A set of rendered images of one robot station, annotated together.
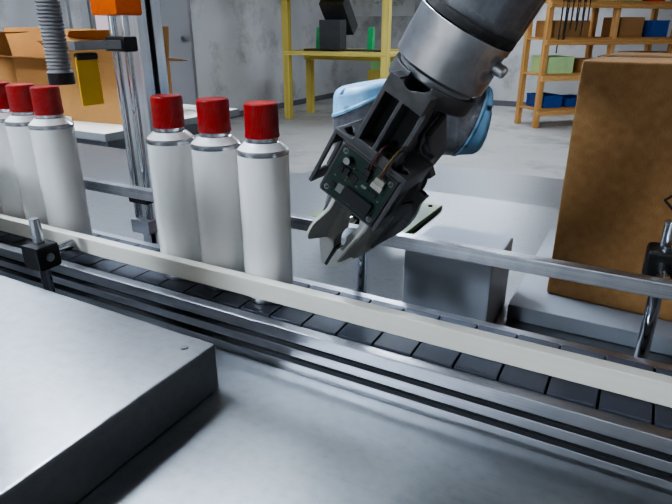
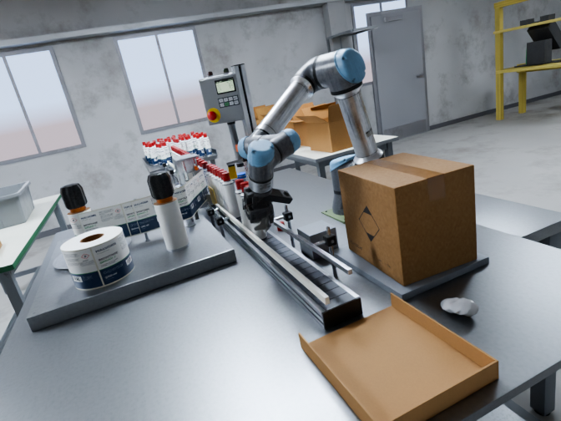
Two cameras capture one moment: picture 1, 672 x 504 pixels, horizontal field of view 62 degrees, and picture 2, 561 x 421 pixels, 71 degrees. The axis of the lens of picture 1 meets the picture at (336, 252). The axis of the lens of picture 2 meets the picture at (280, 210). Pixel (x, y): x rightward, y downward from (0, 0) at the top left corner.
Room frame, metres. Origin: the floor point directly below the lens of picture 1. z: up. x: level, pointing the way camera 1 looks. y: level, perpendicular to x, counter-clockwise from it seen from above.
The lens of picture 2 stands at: (-0.40, -0.89, 1.41)
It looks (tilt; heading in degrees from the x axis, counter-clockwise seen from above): 18 degrees down; 42
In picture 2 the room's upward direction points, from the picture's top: 11 degrees counter-clockwise
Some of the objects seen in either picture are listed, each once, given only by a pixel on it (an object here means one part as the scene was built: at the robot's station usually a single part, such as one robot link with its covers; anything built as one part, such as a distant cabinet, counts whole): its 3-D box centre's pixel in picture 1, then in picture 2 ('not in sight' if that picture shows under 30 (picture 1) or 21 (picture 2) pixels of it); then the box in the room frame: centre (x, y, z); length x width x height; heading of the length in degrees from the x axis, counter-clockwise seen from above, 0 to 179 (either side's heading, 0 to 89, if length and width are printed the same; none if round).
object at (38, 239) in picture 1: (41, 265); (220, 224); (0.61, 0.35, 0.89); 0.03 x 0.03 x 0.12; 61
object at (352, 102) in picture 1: (370, 119); (346, 171); (0.99, -0.06, 1.00); 0.13 x 0.12 x 0.14; 84
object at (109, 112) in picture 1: (117, 73); (331, 125); (2.50, 0.93, 0.97); 0.51 x 0.42 x 0.37; 156
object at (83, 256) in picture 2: not in sight; (98, 256); (0.13, 0.45, 0.95); 0.20 x 0.20 x 0.14
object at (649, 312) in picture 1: (654, 315); (325, 256); (0.44, -0.28, 0.91); 0.07 x 0.03 x 0.17; 151
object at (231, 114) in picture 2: not in sight; (225, 98); (0.80, 0.36, 1.38); 0.17 x 0.10 x 0.19; 117
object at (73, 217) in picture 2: not in sight; (81, 218); (0.23, 0.74, 1.04); 0.09 x 0.09 x 0.29
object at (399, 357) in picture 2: not in sight; (387, 352); (0.20, -0.57, 0.85); 0.30 x 0.26 x 0.04; 61
